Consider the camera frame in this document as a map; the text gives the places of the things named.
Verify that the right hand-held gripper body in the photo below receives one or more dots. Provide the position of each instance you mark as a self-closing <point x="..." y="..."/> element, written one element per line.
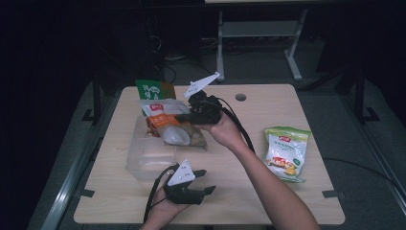
<point x="206" y="110"/>

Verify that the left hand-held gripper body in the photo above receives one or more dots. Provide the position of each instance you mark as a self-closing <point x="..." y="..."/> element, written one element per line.
<point x="182" y="174"/>

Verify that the orange and white food packet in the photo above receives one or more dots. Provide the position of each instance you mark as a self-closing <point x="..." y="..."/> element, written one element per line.
<point x="172" y="132"/>

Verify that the clear plastic container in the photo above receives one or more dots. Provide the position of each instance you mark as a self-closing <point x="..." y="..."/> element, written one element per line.
<point x="150" y="159"/>

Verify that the green seasoning packet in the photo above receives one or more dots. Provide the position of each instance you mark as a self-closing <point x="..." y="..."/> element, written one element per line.
<point x="153" y="90"/>

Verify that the green and white food packet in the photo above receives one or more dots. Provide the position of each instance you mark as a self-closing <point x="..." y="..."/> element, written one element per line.
<point x="287" y="150"/>

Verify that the person's right hand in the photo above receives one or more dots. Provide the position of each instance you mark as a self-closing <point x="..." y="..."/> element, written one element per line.
<point x="226" y="131"/>

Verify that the person's left hand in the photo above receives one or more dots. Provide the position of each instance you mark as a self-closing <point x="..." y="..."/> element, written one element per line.
<point x="159" y="214"/>

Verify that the grey round table grommet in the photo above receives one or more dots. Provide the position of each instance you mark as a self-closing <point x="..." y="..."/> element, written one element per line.
<point x="240" y="97"/>

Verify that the black metal stand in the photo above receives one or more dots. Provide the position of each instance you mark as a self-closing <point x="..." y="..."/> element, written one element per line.
<point x="360" y="96"/>
<point x="96" y="99"/>

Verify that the black tape piece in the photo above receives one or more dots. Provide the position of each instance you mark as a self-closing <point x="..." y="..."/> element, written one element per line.
<point x="87" y="193"/>
<point x="330" y="194"/>

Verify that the white metal table frame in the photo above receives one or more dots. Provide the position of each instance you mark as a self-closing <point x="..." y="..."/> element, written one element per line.
<point x="258" y="29"/>

